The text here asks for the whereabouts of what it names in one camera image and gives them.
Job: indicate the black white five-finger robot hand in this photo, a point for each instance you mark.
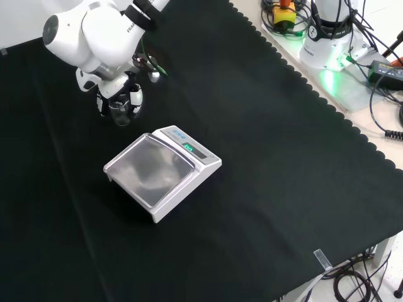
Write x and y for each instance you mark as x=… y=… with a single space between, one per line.
x=115 y=85

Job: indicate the small clear glass beaker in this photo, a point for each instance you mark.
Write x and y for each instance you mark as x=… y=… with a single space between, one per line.
x=121 y=118

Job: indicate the white electronic balance steel pan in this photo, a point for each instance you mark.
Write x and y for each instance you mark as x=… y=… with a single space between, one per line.
x=163 y=170

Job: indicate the small grey tape piece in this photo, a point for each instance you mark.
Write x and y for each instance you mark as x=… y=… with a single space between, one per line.
x=3 y=51

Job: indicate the black table cloth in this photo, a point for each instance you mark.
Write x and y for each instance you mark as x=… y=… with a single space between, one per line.
x=252 y=126

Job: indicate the yellow stop button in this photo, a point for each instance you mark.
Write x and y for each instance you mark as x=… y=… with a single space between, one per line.
x=283 y=13

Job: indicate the black power adapter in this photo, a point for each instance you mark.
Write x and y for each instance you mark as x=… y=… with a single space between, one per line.
x=385 y=74

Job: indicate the clear tape strip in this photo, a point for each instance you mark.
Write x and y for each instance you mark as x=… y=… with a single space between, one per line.
x=322 y=260

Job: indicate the black tripod leg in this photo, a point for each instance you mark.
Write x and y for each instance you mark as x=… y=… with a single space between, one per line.
x=392 y=48

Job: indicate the grey table leg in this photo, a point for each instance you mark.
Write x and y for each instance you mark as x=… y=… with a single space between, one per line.
x=381 y=255

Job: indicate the pale metal base plate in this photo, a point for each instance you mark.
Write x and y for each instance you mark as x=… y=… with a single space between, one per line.
x=348 y=92

